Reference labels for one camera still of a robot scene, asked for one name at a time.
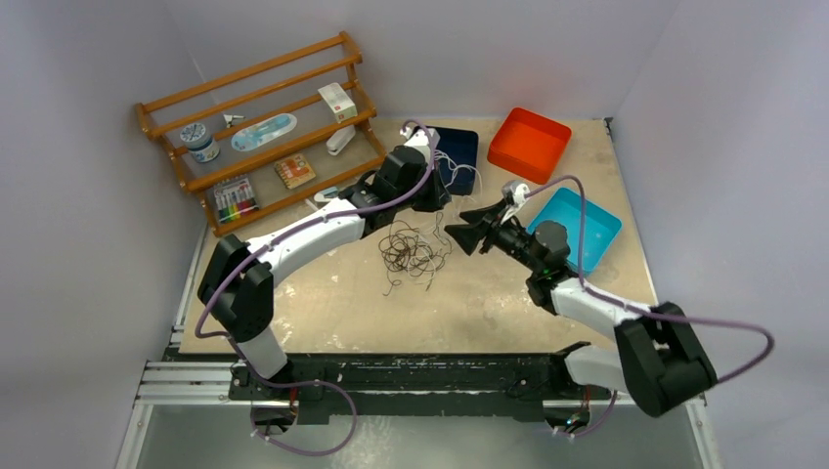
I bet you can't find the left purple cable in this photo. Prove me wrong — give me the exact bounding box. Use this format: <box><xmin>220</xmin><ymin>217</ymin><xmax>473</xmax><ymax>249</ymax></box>
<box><xmin>194</xmin><ymin>118</ymin><xmax>436</xmax><ymax>390</ymax></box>

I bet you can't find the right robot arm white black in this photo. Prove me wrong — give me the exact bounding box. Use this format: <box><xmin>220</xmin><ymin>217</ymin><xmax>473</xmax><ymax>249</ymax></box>
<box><xmin>445</xmin><ymin>201</ymin><xmax>719</xmax><ymax>417</ymax></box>

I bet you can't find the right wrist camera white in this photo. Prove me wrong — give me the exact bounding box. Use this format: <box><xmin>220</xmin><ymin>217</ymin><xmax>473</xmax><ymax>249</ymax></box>
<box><xmin>501</xmin><ymin>180</ymin><xmax>531</xmax><ymax>225</ymax></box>

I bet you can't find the dark navy square tray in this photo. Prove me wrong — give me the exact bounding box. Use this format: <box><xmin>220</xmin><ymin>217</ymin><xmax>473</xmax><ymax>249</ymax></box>
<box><xmin>433</xmin><ymin>127</ymin><xmax>479</xmax><ymax>195</ymax></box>

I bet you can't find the orange square tray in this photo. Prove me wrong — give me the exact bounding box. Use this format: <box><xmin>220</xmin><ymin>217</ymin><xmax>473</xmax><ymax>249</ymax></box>
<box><xmin>487</xmin><ymin>107</ymin><xmax>573</xmax><ymax>185</ymax></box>

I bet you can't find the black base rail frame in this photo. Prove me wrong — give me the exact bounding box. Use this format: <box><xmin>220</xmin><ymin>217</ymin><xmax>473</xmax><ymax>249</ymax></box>
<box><xmin>137</xmin><ymin>347</ymin><xmax>611</xmax><ymax>430</ymax></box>

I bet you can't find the cyan square tray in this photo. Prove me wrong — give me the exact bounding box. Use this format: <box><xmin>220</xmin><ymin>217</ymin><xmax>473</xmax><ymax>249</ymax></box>
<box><xmin>525</xmin><ymin>188</ymin><xmax>623</xmax><ymax>276</ymax></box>

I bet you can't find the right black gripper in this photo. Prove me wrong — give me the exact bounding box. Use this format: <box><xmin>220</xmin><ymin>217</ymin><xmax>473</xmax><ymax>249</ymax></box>
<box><xmin>445</xmin><ymin>197</ymin><xmax>543</xmax><ymax>273</ymax></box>

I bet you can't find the wooden three-tier rack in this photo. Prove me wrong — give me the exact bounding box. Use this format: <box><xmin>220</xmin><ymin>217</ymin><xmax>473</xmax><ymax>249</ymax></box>
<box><xmin>135</xmin><ymin>31</ymin><xmax>386</xmax><ymax>236</ymax></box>

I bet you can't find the white red small box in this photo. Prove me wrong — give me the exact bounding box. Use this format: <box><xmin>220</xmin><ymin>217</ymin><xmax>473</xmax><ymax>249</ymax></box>
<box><xmin>318</xmin><ymin>83</ymin><xmax>358</xmax><ymax>123</ymax></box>

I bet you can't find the oval blue white package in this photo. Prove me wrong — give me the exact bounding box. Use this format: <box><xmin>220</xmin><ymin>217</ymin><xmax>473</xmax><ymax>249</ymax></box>
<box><xmin>231</xmin><ymin>113</ymin><xmax>297</xmax><ymax>151</ymax></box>

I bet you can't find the blue white round jar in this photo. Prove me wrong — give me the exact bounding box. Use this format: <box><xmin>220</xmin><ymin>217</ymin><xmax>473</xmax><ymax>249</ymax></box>
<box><xmin>179</xmin><ymin>122</ymin><xmax>220</xmax><ymax>163</ymax></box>

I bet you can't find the small blue white stapler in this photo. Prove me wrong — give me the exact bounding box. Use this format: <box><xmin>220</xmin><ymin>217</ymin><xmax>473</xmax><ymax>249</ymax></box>
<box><xmin>313</xmin><ymin>187</ymin><xmax>339</xmax><ymax>205</ymax></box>

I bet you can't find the coloured marker set pack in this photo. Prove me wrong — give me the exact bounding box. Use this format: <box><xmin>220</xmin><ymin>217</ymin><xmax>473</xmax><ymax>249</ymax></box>
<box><xmin>213</xmin><ymin>175</ymin><xmax>260</xmax><ymax>225</ymax></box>

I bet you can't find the brown cable bundle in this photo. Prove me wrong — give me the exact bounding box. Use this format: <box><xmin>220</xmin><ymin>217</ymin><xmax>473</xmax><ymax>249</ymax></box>
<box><xmin>377</xmin><ymin>220</ymin><xmax>455</xmax><ymax>298</ymax></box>

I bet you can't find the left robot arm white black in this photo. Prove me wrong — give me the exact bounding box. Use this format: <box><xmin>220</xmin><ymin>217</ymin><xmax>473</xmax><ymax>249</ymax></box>
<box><xmin>197</xmin><ymin>146</ymin><xmax>451</xmax><ymax>400</ymax></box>

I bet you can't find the small metal clip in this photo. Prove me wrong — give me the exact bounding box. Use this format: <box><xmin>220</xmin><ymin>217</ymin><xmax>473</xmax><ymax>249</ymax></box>
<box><xmin>223</xmin><ymin>114</ymin><xmax>245</xmax><ymax>128</ymax></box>

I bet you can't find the white cable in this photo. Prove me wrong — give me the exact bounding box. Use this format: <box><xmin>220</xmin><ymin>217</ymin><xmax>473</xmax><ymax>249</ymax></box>
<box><xmin>432</xmin><ymin>149</ymin><xmax>485</xmax><ymax>225</ymax></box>

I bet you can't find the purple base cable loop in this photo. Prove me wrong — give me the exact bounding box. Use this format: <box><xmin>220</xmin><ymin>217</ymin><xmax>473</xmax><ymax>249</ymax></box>
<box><xmin>249</xmin><ymin>379</ymin><xmax>362</xmax><ymax>458</ymax></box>

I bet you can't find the orange patterned small pack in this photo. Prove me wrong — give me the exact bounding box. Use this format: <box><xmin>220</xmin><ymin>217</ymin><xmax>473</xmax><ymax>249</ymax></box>
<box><xmin>274</xmin><ymin>153</ymin><xmax>317</xmax><ymax>190</ymax></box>

